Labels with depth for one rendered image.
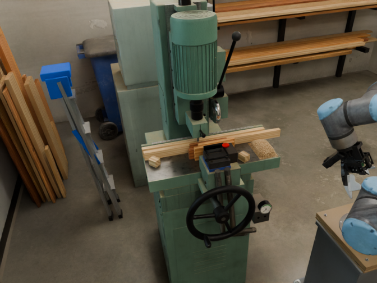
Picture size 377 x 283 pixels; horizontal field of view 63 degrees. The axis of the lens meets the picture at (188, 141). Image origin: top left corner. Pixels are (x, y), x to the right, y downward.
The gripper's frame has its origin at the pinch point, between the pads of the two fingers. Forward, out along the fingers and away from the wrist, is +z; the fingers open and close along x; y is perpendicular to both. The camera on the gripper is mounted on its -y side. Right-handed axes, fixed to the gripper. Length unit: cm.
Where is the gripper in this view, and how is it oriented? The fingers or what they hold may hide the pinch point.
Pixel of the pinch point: (358, 186)
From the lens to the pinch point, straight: 138.7
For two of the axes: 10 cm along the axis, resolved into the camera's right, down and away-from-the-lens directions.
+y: 5.2, -0.4, -8.5
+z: 5.0, 8.3, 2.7
